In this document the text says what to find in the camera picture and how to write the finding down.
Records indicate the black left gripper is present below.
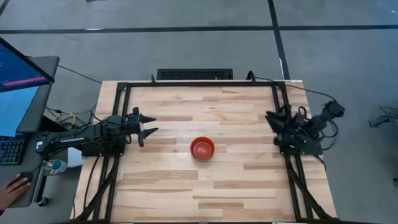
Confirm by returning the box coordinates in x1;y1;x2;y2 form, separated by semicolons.
124;106;159;147

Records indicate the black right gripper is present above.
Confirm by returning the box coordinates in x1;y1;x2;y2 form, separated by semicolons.
264;105;305;147

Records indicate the orange plastic bowl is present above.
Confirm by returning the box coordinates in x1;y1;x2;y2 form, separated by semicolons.
190;136;216;162

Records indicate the black perforated vent box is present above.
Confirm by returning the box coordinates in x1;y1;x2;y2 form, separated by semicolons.
156;68;234;81

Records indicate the white bottle with blue cap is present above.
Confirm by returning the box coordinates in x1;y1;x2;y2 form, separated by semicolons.
45;159;68;175

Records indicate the grey-framed computer monitor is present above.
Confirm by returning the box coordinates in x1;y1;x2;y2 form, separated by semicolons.
0;55;60;138

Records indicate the grey computer desk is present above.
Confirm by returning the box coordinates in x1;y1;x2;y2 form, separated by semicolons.
0;124;52;208

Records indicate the black computer mouse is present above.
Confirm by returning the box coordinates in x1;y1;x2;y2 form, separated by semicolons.
17;171;34;185

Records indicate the black computer keyboard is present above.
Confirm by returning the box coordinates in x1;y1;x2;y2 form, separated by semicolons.
0;134;26;166

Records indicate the tilted computer monitor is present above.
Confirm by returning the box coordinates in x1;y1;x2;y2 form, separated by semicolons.
0;37;55;93

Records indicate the person's hand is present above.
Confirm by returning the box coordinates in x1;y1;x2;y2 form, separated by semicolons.
0;174;32;213

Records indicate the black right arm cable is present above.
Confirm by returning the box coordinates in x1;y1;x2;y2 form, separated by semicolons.
254;76;337;103

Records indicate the black aluminium table frame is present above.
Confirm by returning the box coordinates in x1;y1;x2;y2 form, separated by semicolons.
70;70;340;224

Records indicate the yellow cable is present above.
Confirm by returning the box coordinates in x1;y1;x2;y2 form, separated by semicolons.
55;111;76;129

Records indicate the black cable on floor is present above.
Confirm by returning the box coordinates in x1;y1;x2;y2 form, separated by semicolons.
57;64;103;85

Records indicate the black device with cables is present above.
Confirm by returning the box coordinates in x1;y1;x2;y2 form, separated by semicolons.
368;105;398;129

